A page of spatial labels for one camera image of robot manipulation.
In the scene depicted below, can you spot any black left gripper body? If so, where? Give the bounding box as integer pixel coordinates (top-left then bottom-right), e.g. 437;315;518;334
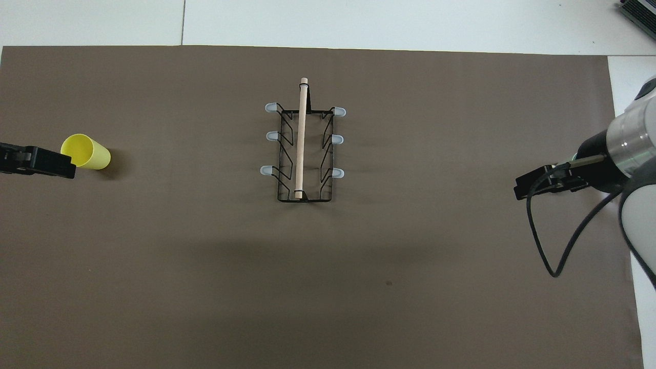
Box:
0;142;26;175

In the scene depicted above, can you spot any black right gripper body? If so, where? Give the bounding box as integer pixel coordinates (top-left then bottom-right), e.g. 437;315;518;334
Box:
574;131;628;194

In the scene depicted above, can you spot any yellow plastic cup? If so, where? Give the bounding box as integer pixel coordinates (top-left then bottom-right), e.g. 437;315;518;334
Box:
60;134;111;170

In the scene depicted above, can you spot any brown table mat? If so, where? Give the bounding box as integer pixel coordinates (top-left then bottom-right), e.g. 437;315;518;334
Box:
0;45;644;369

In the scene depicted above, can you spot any grey striped device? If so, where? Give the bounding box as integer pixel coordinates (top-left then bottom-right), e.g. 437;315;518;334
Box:
618;0;656;27

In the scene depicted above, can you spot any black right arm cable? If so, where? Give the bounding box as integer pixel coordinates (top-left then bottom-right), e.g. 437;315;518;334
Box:
526;163;623;278

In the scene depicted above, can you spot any black wire cup rack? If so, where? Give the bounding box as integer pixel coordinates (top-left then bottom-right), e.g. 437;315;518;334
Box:
260;77;347;203

